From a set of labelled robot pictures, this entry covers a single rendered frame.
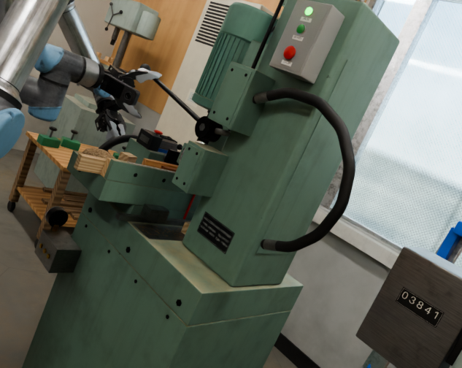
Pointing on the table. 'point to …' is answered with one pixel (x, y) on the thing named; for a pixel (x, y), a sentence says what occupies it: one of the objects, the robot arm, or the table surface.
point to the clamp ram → (171, 157)
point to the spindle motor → (231, 48)
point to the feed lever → (204, 129)
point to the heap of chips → (97, 152)
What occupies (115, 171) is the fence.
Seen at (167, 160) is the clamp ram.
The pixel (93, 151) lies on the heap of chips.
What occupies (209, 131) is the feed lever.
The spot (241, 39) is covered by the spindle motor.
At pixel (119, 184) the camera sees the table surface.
